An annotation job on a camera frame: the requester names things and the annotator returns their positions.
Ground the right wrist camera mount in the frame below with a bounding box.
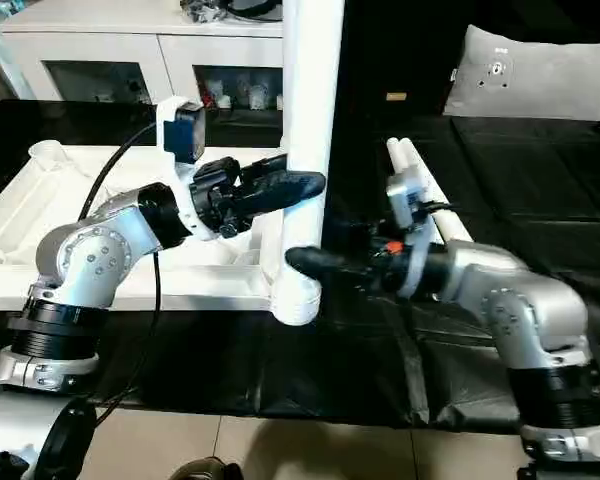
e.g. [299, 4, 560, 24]
[385, 169, 434, 299]

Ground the dark bag on cabinet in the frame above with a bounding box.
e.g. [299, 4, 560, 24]
[227, 0, 284, 21]

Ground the white plastic table leg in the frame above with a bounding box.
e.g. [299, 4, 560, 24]
[386, 139, 434, 201]
[398, 137, 474, 246]
[272, 0, 344, 327]

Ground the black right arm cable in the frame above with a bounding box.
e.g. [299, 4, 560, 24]
[414, 199, 454, 216]

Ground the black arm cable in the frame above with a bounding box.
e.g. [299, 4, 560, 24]
[77, 122, 166, 416]
[414, 199, 454, 216]

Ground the black mat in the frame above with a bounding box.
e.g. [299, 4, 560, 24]
[0, 98, 600, 429]

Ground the dark robot left foot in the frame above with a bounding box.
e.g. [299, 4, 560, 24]
[172, 455, 244, 480]

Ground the dark clutter pile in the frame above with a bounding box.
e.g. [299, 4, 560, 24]
[179, 0, 231, 24]

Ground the black cabinet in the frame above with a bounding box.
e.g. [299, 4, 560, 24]
[339, 0, 474, 119]

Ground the white cabinet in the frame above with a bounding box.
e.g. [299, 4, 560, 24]
[0, 9, 286, 109]

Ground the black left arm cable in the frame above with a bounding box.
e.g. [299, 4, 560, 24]
[77, 122, 166, 416]

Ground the grey cushion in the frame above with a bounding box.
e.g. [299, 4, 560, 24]
[442, 24, 600, 121]

